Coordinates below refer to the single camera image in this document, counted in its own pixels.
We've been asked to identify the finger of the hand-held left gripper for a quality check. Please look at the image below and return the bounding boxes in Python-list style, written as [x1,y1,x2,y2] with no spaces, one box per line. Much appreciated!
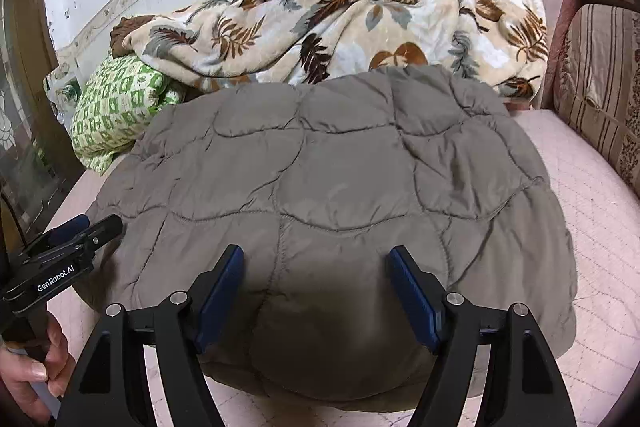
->
[25,215,91,258]
[50,214,123,253]

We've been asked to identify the person's left hand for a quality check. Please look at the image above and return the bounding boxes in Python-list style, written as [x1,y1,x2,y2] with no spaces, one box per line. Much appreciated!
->
[0,312,76,425]

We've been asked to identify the wooden door with stained glass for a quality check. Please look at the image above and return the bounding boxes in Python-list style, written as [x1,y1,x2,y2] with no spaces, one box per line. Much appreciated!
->
[0,0,86,228]

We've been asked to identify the grey quilted hooded jacket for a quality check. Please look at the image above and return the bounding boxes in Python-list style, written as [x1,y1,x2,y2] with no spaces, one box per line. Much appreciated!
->
[77,64,580,413]

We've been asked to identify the leaf print fleece blanket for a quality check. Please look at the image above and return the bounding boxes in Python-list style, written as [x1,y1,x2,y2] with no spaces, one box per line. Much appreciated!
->
[110,0,549,100]

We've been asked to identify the pink sofa bed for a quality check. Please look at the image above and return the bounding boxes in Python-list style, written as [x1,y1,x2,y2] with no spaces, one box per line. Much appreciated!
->
[30,0,640,427]

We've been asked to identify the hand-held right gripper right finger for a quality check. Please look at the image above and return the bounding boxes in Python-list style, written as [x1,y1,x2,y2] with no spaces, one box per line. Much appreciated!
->
[389,246,578,427]

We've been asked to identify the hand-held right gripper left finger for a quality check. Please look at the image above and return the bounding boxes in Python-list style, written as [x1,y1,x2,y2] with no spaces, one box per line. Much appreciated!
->
[55,244,245,427]

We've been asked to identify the green checkered pillow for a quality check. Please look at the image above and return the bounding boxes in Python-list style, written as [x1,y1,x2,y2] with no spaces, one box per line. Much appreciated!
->
[71,54,186,172]

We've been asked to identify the floral plastic bag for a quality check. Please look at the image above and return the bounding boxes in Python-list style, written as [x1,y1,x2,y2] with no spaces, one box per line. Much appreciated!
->
[45,57,88,118]

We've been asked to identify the striped floral sofa cushion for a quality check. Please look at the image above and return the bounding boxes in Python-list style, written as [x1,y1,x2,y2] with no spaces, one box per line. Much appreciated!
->
[552,4,640,198]

